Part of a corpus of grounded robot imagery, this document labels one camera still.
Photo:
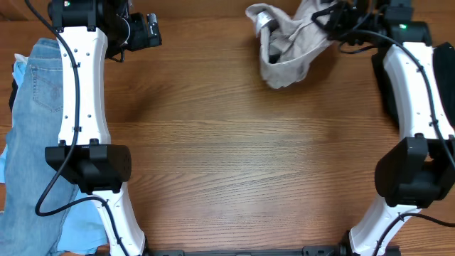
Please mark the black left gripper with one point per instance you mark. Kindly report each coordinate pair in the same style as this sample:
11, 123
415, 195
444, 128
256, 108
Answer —
142, 40

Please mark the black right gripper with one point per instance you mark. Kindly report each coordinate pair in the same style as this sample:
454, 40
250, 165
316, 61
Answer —
337, 13

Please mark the beige cotton shorts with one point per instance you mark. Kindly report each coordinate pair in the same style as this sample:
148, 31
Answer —
288, 44

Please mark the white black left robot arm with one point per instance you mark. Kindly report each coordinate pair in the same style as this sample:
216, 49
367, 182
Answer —
89, 33

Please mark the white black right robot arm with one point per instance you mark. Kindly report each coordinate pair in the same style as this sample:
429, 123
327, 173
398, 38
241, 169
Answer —
419, 170

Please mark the folded black garment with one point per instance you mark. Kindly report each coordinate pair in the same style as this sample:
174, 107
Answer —
443, 65

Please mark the white garment under jeans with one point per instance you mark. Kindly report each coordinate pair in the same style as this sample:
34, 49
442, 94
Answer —
21, 58

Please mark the light blue denim jeans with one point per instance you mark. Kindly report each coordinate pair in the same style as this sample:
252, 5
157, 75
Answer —
37, 113

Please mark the light blue shirt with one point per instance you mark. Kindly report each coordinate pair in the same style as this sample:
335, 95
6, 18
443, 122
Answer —
83, 231

